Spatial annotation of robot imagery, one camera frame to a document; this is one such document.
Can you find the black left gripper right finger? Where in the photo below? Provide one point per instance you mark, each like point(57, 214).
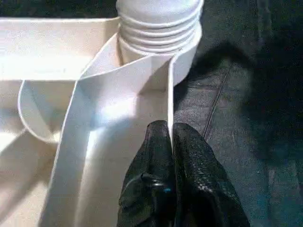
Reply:
point(203, 189)

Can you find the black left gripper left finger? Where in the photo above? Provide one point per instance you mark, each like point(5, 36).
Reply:
point(151, 184)

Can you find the white plastic table top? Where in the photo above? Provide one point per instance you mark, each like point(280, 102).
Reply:
point(94, 104)

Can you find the white plastic table leg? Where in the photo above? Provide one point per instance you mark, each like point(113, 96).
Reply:
point(158, 19)

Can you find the black work mat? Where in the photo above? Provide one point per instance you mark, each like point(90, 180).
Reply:
point(251, 118)

